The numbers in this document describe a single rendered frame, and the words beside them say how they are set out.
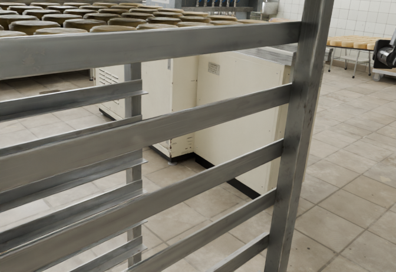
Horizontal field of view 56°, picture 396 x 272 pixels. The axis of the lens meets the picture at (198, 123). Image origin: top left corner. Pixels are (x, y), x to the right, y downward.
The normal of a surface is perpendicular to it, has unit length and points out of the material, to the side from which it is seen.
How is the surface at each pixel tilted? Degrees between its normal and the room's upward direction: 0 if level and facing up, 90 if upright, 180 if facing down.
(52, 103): 90
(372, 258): 0
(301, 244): 0
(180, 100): 90
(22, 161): 90
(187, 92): 90
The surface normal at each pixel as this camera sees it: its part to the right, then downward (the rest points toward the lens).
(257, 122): -0.80, 0.18
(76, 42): 0.69, 0.29
